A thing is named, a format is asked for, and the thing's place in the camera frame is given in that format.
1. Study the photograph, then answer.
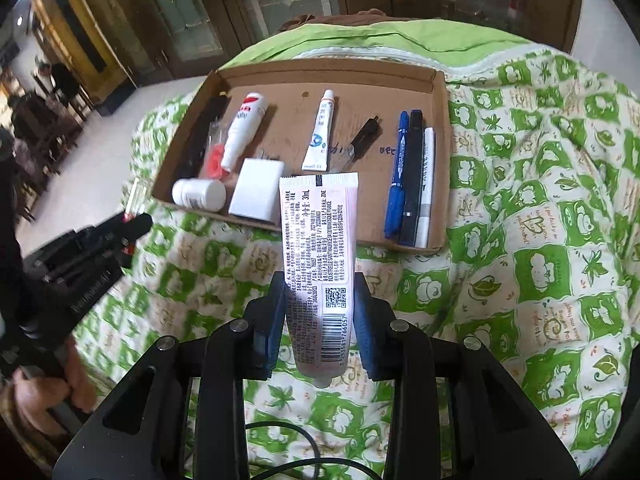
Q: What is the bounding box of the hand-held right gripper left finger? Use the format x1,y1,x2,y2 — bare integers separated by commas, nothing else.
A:
52,271,287,480

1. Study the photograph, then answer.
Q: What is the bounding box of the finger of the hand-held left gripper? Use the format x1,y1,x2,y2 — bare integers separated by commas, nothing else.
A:
45,252,132,292
75,212,154,249

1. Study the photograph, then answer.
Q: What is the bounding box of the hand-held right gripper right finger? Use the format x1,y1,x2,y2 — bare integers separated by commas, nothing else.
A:
352,271,581,480

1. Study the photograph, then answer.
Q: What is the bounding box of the small white pill bottle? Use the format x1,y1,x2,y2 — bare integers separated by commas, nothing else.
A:
171,178,227,211

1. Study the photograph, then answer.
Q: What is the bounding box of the large pale cream tube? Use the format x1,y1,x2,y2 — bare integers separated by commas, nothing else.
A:
277,171,360,388

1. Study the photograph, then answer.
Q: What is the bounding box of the red clear lighter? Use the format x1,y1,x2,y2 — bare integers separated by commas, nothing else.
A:
199,119,232,181

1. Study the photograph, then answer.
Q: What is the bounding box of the long black pen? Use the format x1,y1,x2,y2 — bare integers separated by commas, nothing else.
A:
172,92,232,181

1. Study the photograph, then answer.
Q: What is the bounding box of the white charger plug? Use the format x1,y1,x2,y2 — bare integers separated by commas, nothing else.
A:
227,157,286,223

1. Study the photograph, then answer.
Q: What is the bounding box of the white spray bottle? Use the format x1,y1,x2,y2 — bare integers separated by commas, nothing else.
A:
220,92,270,173

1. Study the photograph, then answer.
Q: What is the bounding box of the blue marker pen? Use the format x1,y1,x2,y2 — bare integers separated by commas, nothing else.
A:
383,110,412,239

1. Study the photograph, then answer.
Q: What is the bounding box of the silver marker pen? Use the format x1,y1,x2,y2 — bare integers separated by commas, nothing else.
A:
414,126,437,250

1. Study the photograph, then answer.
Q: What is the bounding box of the black marker pen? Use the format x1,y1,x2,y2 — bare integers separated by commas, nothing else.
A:
398,108,426,247

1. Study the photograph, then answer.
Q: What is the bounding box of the black gel pen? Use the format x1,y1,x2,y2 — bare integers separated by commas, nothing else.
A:
332,116,382,171

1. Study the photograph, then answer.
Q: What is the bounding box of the small white ointment tube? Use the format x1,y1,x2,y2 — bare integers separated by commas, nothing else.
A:
300,89,337,172

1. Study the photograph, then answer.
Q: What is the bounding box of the shallow cardboard tray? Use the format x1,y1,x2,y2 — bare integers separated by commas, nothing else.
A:
150,57,453,252

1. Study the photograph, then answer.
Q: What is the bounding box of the person's left forearm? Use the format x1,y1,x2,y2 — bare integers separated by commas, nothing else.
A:
0,380,51,461

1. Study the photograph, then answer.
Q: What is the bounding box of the person's left hand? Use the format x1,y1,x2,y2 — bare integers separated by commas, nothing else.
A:
12,341,99,437

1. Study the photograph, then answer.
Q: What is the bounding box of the wooden chair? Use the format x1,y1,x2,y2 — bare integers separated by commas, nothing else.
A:
0,95,83,221

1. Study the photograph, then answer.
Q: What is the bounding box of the green printed blanket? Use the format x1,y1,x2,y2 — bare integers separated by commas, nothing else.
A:
70,20,640,480

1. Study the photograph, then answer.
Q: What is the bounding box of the golden wooden panel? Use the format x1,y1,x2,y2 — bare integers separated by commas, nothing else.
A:
30,0,136,111

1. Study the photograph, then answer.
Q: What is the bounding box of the wooden glass-door cabinet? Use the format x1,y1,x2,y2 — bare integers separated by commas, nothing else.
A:
115,0,586,81

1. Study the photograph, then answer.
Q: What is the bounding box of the brown cloth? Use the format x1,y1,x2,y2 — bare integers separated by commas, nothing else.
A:
280,8,396,31

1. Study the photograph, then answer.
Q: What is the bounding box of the black cable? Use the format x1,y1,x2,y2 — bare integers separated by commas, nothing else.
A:
245,420,386,480

